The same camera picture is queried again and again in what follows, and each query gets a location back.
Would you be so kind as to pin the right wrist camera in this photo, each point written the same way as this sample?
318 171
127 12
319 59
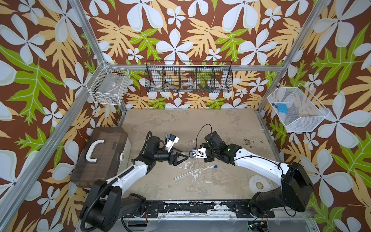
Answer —
198 153

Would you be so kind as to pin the black wire basket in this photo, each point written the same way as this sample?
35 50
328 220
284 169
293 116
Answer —
188 76

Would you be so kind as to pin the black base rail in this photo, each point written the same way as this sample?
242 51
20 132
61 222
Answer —
155 209

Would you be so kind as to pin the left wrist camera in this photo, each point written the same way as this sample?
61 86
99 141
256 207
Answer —
171 140

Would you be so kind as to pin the white mesh basket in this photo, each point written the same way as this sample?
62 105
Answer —
306 112

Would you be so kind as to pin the brown plastic case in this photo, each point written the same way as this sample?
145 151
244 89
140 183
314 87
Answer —
105 155

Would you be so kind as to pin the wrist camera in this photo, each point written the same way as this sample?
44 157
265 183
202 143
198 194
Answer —
198 153
171 140

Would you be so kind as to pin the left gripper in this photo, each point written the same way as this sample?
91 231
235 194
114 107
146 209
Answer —
174 160

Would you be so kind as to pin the blue object in basket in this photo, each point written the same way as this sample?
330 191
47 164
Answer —
282 108

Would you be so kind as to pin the white wire basket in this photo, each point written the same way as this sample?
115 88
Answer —
108 84

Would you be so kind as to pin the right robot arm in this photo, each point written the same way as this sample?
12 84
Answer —
294 185

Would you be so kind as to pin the white tape roll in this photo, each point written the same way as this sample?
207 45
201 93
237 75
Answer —
259 184

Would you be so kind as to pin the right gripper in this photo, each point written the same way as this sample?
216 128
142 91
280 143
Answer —
207 159

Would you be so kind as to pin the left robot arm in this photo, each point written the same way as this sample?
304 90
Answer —
105 204

